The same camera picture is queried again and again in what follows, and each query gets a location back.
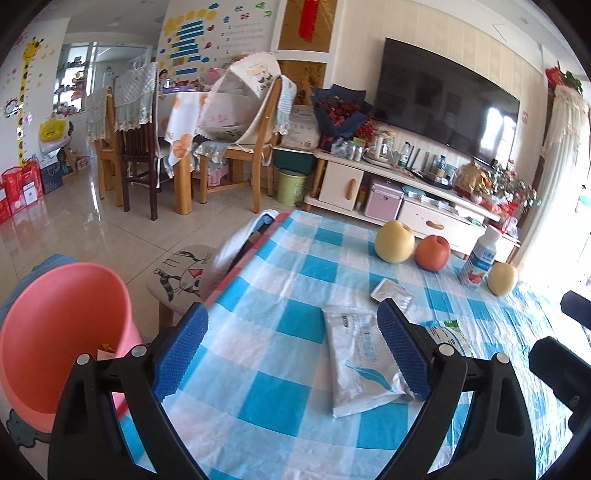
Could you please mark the dark wooden chair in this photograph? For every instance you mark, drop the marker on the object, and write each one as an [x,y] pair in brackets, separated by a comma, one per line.
[137,144]

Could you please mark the giraffe height wall sticker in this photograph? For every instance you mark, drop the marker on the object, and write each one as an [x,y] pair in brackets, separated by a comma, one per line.
[31,49]

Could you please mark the small yellow pear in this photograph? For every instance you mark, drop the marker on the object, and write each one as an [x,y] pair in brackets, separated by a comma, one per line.
[502,278]

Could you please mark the red gift boxes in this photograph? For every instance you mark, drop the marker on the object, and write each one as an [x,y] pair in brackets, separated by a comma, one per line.
[21,187]

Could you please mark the white electric kettle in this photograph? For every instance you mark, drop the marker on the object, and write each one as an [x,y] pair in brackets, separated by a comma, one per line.
[384,146]

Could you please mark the blue white checkered tablecloth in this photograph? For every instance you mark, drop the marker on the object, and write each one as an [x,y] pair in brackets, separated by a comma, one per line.
[256,399]

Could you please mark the wooden dining table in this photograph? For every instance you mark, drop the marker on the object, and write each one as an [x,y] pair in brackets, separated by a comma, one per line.
[178,115]

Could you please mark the pink storage box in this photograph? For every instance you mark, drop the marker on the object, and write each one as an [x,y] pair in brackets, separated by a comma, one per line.
[384,200]

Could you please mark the white tv cabinet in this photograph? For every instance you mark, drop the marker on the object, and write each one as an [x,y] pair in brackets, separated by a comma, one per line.
[342,186]

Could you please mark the cat print stool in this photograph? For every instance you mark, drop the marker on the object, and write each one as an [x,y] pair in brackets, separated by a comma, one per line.
[175,282]

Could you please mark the yellow plastic bag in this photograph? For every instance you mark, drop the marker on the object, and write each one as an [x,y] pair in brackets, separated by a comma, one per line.
[54,128]

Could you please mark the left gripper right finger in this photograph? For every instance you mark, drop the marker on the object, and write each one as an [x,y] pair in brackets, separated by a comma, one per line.
[496,441]

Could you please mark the large yellow pear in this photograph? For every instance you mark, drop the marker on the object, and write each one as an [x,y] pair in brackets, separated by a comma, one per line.
[395,242]

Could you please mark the dark blue flower bouquet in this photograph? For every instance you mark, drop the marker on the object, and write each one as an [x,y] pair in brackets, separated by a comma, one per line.
[339,111]

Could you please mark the green waste bin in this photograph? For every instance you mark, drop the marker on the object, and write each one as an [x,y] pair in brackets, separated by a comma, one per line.
[290,189]

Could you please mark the white blue wipes packet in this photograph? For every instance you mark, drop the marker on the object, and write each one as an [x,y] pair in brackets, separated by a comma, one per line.
[365,375]

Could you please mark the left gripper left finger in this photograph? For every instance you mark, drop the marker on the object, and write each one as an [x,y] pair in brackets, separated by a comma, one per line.
[86,441]

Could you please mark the small silver foil packet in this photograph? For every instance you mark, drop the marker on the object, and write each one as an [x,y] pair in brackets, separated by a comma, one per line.
[388,289]

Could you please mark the red apple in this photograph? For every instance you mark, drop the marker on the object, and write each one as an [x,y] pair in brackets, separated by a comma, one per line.
[433,253]

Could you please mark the light wooden chair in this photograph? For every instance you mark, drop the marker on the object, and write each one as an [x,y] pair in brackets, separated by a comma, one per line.
[249,157]

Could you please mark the white yogurt drink bottle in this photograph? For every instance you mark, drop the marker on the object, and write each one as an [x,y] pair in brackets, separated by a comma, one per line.
[481,259]

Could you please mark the black flat screen television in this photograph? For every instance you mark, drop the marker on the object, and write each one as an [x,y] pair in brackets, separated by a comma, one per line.
[430,95]

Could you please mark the pink plastic trash bin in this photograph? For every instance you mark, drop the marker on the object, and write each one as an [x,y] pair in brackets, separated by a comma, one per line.
[78,308]

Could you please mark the green white wrapper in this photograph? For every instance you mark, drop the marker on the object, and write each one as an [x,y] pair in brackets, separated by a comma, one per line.
[449,332]

